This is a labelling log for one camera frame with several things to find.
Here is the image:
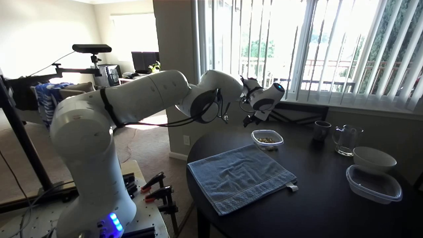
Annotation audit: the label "dark grey mug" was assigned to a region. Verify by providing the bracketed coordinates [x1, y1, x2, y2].
[312, 120, 332, 141]

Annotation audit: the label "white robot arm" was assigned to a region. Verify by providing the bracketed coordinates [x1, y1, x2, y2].
[50, 70, 284, 238]

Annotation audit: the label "yellow wrapped candies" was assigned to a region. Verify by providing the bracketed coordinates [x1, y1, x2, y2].
[258, 137, 275, 143]

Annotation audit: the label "orange handled clamp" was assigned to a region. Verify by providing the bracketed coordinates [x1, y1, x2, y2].
[140, 172, 165, 194]
[144, 185, 180, 237]

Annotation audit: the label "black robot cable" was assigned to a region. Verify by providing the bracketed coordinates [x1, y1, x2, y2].
[99, 87, 223, 130]

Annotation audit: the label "black camera stand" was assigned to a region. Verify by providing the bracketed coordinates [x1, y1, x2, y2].
[0, 65, 100, 192]

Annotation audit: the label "white vertical blinds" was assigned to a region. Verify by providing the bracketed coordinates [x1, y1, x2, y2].
[196, 0, 423, 110]

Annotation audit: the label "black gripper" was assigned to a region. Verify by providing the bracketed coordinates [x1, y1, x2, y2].
[241, 78, 284, 127]

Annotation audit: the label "round black table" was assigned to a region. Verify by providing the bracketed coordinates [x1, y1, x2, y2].
[186, 127, 423, 238]

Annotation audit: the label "clear glass pitcher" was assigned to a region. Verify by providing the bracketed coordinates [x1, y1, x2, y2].
[332, 124, 363, 157]

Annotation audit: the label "black stereo camera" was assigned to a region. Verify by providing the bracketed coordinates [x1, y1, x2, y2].
[71, 44, 112, 54]

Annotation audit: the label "clear plastic candy bowl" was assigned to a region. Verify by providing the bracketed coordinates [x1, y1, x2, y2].
[251, 130, 284, 149]

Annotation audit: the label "white ceramic bowl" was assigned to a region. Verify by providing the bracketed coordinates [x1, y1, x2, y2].
[353, 147, 397, 175]

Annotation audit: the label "empty clear plastic container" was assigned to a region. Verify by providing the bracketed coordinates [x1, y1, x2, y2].
[345, 165, 403, 205]

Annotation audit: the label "blue towel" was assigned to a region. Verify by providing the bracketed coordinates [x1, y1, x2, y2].
[188, 144, 299, 216]

